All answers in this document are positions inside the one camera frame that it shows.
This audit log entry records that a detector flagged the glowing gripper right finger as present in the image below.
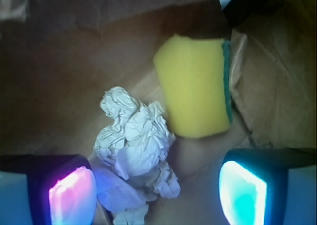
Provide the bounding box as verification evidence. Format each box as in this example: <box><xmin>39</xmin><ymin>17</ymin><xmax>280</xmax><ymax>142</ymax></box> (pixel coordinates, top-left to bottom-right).
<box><xmin>218</xmin><ymin>148</ymin><xmax>317</xmax><ymax>225</ymax></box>

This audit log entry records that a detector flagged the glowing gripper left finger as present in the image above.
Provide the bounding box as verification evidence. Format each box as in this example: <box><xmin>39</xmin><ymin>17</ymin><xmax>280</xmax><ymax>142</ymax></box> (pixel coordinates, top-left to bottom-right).
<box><xmin>0</xmin><ymin>154</ymin><xmax>97</xmax><ymax>225</ymax></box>

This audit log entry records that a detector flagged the yellow green sponge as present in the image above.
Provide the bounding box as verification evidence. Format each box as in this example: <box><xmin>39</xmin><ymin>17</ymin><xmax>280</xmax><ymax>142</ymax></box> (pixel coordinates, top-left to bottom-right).
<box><xmin>153</xmin><ymin>35</ymin><xmax>233</xmax><ymax>139</ymax></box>

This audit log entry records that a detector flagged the crumpled white paper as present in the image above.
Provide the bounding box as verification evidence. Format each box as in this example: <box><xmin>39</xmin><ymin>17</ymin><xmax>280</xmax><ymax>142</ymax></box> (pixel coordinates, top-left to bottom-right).
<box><xmin>90</xmin><ymin>86</ymin><xmax>181</xmax><ymax>225</ymax></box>

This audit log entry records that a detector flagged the brown paper bag bin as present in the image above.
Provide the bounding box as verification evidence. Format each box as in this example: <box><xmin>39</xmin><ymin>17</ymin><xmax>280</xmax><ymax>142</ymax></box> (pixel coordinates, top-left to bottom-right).
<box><xmin>0</xmin><ymin>0</ymin><xmax>317</xmax><ymax>225</ymax></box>

